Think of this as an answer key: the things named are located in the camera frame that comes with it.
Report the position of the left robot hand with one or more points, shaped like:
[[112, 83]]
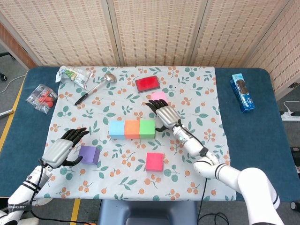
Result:
[[57, 153]]

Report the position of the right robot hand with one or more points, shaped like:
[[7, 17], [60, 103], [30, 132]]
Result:
[[167, 116]]

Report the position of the green foam cube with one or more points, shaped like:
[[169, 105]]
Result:
[[147, 129]]

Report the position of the purple foam cube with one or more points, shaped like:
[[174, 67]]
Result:
[[87, 155]]

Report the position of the orange foam cube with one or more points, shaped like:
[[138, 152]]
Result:
[[132, 129]]

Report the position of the light blue foam cube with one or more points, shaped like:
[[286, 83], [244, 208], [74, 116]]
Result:
[[116, 129]]

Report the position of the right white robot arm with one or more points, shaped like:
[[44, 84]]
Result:
[[253, 182]]

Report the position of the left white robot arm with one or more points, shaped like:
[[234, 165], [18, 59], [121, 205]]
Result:
[[21, 194]]

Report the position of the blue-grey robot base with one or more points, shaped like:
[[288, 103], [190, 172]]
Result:
[[145, 211]]

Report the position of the light pink foam cube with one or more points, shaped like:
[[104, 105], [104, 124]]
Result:
[[159, 95]]

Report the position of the red ink stamp pad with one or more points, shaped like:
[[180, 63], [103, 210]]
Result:
[[147, 84]]

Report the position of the red foam cube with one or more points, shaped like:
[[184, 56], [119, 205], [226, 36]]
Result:
[[154, 161]]

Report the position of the plastic bag with red caps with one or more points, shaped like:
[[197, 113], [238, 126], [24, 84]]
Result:
[[42, 97]]

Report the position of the metal bar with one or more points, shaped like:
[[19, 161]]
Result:
[[5, 113]]

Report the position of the floral tablecloth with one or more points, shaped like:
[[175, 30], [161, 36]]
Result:
[[131, 182]]

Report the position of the blue cookie box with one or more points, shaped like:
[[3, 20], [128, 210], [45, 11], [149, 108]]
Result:
[[242, 93]]

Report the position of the crumpled snack bag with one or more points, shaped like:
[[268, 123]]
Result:
[[72, 75]]

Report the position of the bamboo folding screen panel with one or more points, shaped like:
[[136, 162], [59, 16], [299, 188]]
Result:
[[239, 30], [65, 30], [283, 58], [157, 30]]

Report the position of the black office chair base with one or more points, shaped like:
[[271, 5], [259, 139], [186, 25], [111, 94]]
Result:
[[7, 55]]

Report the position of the white power strip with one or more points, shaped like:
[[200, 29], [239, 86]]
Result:
[[290, 116]]

